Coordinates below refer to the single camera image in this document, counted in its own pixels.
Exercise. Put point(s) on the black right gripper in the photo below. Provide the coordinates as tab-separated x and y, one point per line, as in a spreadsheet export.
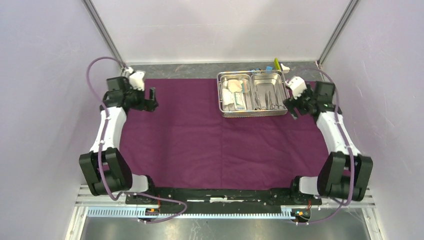
292	102

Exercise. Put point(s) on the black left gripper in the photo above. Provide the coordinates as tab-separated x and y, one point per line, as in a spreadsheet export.
144	105

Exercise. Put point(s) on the steel forceps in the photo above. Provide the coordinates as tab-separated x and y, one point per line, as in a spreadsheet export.
268	100

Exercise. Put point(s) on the green suture packet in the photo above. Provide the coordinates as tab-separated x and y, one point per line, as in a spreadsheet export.
240	101

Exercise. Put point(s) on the steel two-compartment tray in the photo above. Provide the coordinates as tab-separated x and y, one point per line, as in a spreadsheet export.
264	81

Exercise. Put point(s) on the maroon cloth wrap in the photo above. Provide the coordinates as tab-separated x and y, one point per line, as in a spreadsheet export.
187	143

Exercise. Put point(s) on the white gauze pad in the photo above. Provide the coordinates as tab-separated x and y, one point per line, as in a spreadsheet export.
236	86

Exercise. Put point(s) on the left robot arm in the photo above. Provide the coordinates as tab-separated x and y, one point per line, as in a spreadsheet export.
103	167

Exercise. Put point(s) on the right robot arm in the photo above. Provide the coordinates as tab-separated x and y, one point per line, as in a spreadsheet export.
346	172

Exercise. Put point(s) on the steel needle holder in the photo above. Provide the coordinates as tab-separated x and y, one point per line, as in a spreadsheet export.
277	95

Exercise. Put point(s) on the white plastic block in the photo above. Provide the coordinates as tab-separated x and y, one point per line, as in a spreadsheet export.
284	69

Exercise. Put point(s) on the yellow-green plastic block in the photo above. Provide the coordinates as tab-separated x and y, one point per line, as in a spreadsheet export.
277	64

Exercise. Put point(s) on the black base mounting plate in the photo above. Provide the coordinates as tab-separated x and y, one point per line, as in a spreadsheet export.
224	201

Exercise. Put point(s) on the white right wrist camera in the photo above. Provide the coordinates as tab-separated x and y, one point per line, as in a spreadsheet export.
297	85

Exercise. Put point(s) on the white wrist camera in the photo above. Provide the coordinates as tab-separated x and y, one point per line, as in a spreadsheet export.
297	85
136	78

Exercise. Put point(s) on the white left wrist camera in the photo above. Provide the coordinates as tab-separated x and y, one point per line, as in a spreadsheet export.
136	78

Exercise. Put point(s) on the aluminium frame post right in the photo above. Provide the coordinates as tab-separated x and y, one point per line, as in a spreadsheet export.
343	21

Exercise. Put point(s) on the aluminium front frame rail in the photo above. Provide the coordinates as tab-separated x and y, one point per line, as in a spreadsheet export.
221	214

